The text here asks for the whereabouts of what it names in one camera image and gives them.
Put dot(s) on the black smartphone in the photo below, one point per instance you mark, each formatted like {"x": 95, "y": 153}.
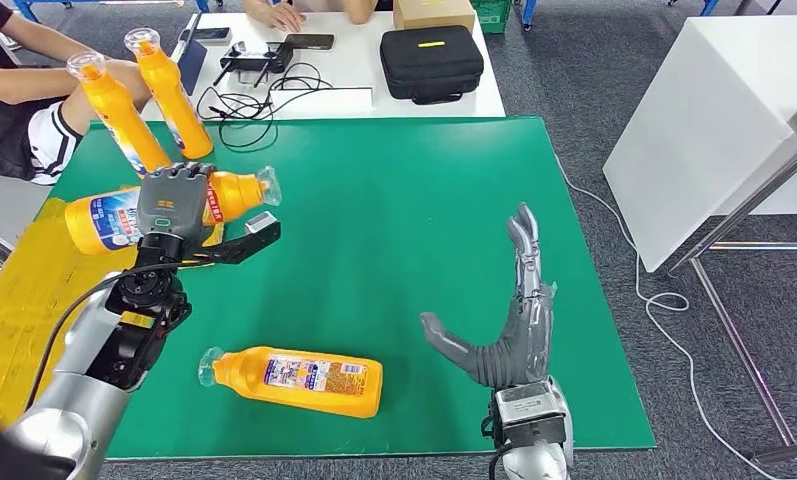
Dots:
{"x": 207, "y": 34}

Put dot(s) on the cardboard box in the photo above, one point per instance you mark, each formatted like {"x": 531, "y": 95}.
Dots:
{"x": 434, "y": 13}

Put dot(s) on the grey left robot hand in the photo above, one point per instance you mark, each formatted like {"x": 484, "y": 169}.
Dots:
{"x": 173, "y": 205}

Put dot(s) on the white side table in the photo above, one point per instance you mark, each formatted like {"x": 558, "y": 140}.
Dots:
{"x": 0, "y": 205}

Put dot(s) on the black carrying case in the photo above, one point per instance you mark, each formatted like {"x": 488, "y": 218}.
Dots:
{"x": 430, "y": 66}

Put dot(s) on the blue metal rack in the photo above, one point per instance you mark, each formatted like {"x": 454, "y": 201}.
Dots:
{"x": 529, "y": 12}

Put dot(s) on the blue metal frame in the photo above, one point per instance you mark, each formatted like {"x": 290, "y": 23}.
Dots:
{"x": 30, "y": 8}

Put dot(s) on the yellow plastic sheet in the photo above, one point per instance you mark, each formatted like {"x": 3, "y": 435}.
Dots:
{"x": 14, "y": 331}

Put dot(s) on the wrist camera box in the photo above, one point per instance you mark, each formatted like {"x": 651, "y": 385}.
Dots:
{"x": 262, "y": 225}
{"x": 529, "y": 411}

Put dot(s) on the orange detergent bottle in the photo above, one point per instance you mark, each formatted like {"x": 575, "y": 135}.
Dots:
{"x": 169, "y": 99}
{"x": 239, "y": 195}
{"x": 120, "y": 119}
{"x": 361, "y": 397}

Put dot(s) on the white cabinet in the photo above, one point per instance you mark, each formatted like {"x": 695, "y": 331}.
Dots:
{"x": 716, "y": 119}

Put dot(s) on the dark blue tablet case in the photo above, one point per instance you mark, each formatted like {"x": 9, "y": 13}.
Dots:
{"x": 192, "y": 66}

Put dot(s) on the black remote controller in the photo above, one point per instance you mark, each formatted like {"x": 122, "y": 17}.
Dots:
{"x": 255, "y": 60}

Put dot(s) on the dark robot torso edge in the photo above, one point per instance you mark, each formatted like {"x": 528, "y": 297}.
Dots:
{"x": 0, "y": 457}

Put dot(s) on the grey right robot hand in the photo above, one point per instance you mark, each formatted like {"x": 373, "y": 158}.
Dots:
{"x": 527, "y": 338}

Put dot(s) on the green table mat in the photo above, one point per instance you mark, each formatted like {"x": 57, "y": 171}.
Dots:
{"x": 385, "y": 199}

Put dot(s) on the green plastic crate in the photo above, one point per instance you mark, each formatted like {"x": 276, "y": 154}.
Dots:
{"x": 491, "y": 16}

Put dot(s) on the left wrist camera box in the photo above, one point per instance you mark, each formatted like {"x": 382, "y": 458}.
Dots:
{"x": 262, "y": 225}

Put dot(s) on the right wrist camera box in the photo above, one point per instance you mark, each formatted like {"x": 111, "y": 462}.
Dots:
{"x": 529, "y": 411}

